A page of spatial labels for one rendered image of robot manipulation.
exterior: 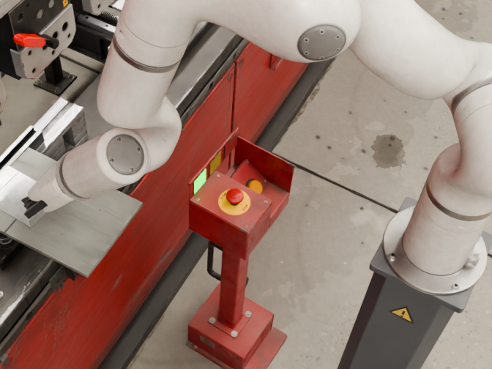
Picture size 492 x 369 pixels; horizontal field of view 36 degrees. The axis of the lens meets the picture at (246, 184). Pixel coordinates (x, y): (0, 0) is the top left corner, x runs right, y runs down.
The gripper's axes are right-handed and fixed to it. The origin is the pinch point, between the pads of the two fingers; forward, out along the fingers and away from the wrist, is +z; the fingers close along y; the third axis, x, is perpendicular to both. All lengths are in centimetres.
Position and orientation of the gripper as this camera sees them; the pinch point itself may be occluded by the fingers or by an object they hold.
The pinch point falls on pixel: (42, 192)
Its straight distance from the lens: 139.8
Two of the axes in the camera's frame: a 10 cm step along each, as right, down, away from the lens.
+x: 6.3, 7.2, 3.0
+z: -5.9, 1.8, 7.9
